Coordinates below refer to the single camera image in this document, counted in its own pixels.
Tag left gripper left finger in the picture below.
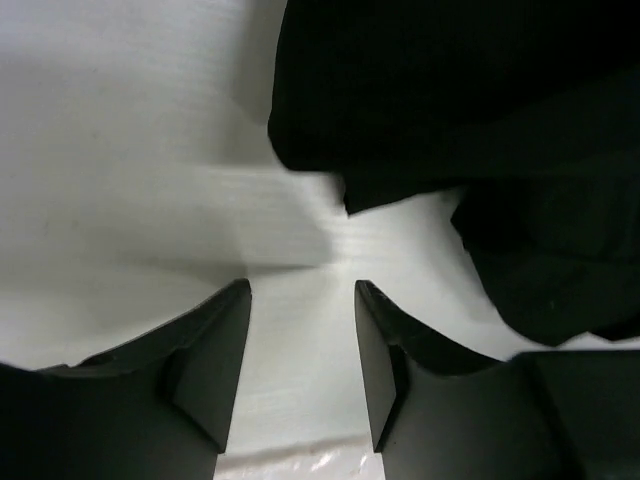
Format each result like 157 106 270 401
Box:
1 279 251 479

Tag black trousers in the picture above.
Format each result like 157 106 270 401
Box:
268 1 639 346

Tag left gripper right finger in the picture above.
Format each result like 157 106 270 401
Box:
354 280 639 479

